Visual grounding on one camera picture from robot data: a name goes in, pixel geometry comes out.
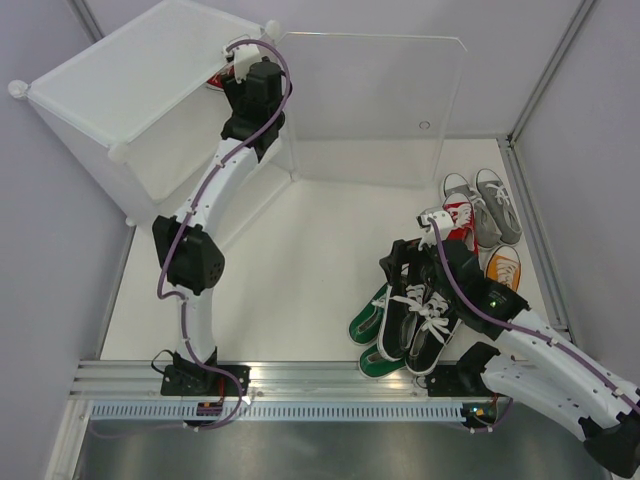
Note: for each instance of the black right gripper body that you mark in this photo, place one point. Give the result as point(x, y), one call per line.
point(420, 263)

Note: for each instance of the black sneaker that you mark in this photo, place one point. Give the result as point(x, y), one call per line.
point(436, 324)
point(399, 319)

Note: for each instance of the red sneaker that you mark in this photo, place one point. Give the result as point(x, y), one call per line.
point(459, 207)
point(216, 82)

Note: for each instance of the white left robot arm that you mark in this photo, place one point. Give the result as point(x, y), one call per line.
point(191, 262)

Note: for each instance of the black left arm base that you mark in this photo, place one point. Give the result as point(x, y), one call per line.
point(190, 380)

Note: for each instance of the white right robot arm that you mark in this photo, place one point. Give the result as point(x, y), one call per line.
point(524, 358)

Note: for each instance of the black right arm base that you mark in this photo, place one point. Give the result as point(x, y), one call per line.
point(452, 381)

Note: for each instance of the clear acrylic cabinet door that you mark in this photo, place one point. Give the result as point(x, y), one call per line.
point(370, 109)

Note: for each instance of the white plastic shoe cabinet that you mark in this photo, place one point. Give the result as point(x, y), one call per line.
point(134, 108)

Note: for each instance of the left grey sneaker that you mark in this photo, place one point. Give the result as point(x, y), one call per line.
point(487, 233)

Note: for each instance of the grey sneaker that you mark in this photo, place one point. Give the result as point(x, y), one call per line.
point(500, 205)
point(487, 233)

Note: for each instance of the right orange sneaker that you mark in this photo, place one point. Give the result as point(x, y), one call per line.
point(504, 266)

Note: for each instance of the left green sneaker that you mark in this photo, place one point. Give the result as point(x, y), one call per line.
point(366, 325)

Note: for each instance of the green sneaker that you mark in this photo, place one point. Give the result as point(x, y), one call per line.
point(366, 325)
point(374, 366)

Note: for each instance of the right grey sneaker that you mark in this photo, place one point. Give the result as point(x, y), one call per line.
point(500, 205)

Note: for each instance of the right green sneaker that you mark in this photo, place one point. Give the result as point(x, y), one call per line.
point(374, 366)

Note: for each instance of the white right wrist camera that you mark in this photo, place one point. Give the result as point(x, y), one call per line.
point(434, 217)

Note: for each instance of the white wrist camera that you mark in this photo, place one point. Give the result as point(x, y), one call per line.
point(434, 217)
point(240, 55)

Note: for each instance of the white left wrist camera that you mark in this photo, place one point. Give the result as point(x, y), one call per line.
point(240, 55)

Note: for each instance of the aluminium corner frame post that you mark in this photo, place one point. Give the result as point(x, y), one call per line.
point(525, 150)

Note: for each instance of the aluminium mounting rail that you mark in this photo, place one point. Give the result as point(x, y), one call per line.
point(269, 381)

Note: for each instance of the white slotted cable duct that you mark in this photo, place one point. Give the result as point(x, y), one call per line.
point(191, 410)

